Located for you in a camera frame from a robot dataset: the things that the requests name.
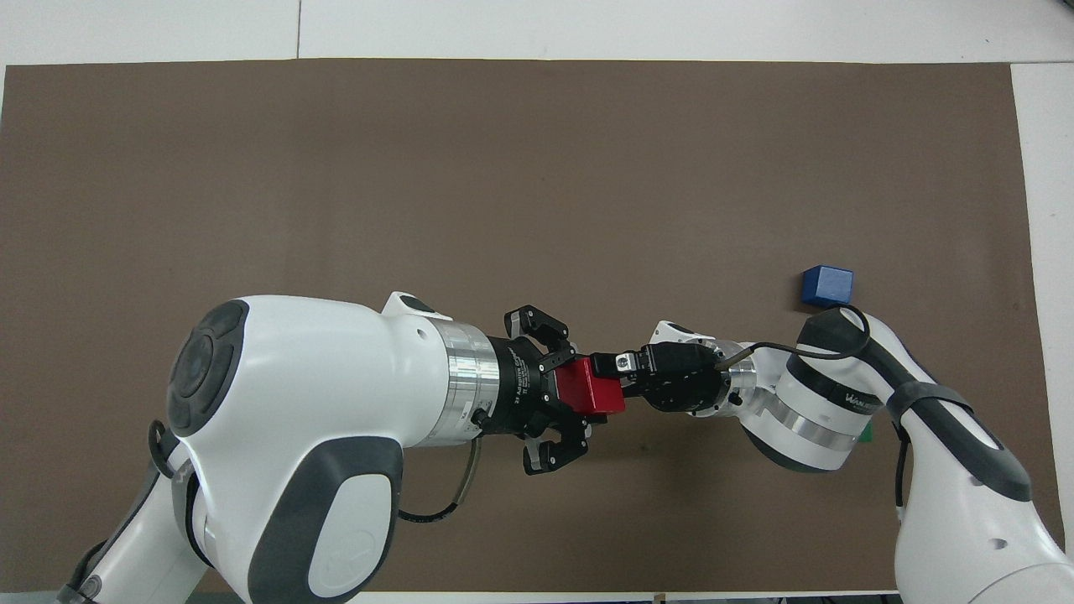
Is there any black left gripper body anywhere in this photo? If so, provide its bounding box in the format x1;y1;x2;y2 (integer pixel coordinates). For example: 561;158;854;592
483;334;561;439

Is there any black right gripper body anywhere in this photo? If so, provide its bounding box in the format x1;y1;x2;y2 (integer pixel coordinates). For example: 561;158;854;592
640;339;731;414

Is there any red wooden block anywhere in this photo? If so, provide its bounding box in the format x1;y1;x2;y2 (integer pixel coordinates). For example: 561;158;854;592
554;357;627;417

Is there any blue wooden block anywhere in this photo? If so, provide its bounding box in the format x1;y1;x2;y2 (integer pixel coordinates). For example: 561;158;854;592
800;265;854;307

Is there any brown table mat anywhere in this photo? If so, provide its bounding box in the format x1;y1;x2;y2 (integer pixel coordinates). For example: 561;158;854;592
0;59;1070;593

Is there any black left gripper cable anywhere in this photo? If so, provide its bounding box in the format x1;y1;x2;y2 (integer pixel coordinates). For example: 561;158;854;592
398;436;484;525

